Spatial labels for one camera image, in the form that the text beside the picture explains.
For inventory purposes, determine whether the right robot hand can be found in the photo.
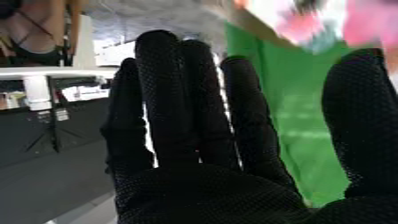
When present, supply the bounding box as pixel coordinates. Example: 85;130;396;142
97;29;398;224

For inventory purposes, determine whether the bunch of flowers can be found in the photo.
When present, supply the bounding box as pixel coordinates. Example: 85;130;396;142
236;0;398;54

